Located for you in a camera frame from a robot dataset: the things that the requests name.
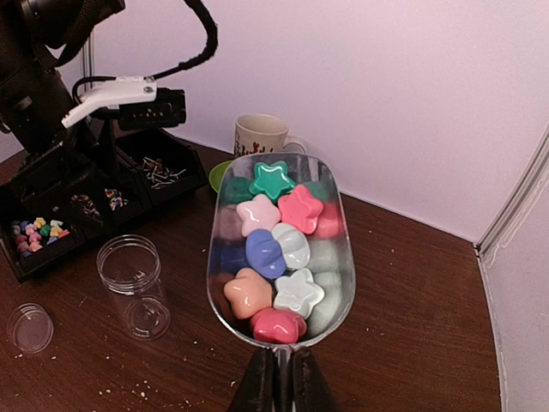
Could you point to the blue star candy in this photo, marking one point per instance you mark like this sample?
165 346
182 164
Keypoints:
264 254

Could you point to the metal candy scoop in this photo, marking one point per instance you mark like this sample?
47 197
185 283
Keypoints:
331 261

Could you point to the ceramic mug coral pattern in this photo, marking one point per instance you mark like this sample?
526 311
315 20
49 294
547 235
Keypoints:
262 133

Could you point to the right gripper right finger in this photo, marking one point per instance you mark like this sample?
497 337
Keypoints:
311 392

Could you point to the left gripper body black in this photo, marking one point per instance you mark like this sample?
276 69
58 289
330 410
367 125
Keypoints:
61 162

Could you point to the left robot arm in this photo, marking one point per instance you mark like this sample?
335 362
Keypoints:
37 38

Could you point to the left aluminium corner post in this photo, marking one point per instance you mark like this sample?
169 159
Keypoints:
88 57

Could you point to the clear plastic jar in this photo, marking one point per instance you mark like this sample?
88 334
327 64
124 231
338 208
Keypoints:
129 268

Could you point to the black bin star candies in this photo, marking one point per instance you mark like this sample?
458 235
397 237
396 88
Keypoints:
33 244

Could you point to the peach star candy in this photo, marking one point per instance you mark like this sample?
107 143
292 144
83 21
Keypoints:
248 293

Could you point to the aluminium corner post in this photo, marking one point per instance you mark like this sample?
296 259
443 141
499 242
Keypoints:
518 206
88 57

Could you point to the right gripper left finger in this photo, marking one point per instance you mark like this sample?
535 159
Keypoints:
255 392

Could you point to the green saucer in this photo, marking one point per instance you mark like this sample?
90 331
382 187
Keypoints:
216 175

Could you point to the light pink star candy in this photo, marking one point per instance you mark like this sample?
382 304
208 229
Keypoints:
258 213

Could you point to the clear jar lid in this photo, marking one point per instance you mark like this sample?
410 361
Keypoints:
30 328

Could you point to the red star candy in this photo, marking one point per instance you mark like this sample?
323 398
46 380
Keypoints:
301 209

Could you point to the green star candy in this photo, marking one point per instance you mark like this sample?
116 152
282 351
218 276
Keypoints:
271 180

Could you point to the right aluminium corner post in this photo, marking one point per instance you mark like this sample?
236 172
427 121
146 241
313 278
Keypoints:
518 206

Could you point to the black bin swirl lollipops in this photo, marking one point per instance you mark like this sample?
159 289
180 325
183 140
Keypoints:
103 204

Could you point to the black bin small lollipops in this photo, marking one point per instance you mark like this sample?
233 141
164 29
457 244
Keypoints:
155 167

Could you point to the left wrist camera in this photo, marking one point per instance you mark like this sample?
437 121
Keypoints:
135 102

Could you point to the white star candy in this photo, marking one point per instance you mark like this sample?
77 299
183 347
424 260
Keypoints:
298 293
294 245

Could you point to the hot pink star candy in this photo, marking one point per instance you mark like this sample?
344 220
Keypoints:
277 326

